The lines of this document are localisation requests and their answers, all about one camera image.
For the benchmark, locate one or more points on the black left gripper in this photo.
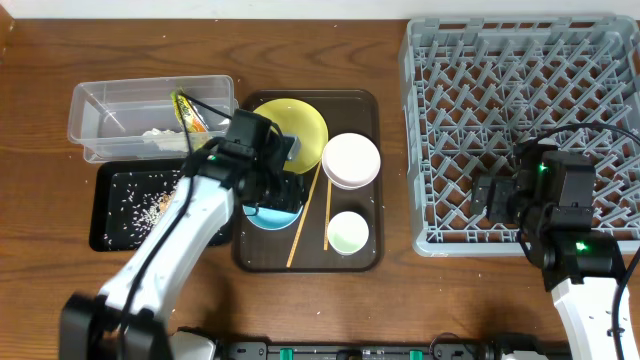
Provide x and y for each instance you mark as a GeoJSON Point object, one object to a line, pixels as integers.
{"type": "Point", "coordinates": [292, 199]}

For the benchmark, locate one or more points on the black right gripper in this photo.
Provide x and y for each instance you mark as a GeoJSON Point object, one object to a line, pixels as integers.
{"type": "Point", "coordinates": [502, 188]}

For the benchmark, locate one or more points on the light blue bowl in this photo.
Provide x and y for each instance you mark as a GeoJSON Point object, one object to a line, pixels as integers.
{"type": "Point", "coordinates": [269, 219]}

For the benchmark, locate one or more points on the green pandan cake wrapper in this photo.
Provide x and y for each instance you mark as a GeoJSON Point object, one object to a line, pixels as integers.
{"type": "Point", "coordinates": [187, 114]}

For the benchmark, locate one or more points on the white tissue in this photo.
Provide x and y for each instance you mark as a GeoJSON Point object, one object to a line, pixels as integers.
{"type": "Point", "coordinates": [165, 140]}

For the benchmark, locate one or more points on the pink bowl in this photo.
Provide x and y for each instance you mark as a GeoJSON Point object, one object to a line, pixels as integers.
{"type": "Point", "coordinates": [351, 161]}

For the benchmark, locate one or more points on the pale green cup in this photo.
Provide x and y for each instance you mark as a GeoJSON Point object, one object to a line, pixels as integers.
{"type": "Point", "coordinates": [347, 233]}

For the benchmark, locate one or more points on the pile of white rice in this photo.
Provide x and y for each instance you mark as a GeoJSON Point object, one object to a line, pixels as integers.
{"type": "Point", "coordinates": [135, 203]}

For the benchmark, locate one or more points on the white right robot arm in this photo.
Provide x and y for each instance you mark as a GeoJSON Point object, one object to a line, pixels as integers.
{"type": "Point", "coordinates": [550, 201]}

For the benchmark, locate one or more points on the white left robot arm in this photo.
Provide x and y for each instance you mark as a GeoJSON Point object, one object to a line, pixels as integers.
{"type": "Point", "coordinates": [128, 319]}

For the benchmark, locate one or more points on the grey plastic dishwasher rack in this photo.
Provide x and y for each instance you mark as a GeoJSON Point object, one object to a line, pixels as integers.
{"type": "Point", "coordinates": [474, 88]}

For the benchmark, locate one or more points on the black food waste tray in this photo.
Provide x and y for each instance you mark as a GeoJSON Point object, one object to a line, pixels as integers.
{"type": "Point", "coordinates": [104, 176]}

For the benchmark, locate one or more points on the clear plastic waste bin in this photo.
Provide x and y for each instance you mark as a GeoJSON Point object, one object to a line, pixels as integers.
{"type": "Point", "coordinates": [108, 118]}

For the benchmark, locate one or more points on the yellow plate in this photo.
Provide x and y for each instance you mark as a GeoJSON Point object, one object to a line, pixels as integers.
{"type": "Point", "coordinates": [295, 117]}

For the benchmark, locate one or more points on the right wooden chopstick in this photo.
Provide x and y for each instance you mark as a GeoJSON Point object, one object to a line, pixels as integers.
{"type": "Point", "coordinates": [327, 215]}

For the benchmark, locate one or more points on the wooden chopstick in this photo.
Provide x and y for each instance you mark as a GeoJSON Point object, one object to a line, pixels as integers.
{"type": "Point", "coordinates": [303, 218]}
{"type": "Point", "coordinates": [327, 215]}

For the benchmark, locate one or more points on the left wooden chopstick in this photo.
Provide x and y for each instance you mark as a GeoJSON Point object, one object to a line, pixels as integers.
{"type": "Point", "coordinates": [303, 218]}

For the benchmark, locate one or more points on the dark brown serving tray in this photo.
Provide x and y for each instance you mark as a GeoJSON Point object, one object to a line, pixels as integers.
{"type": "Point", "coordinates": [261, 251]}

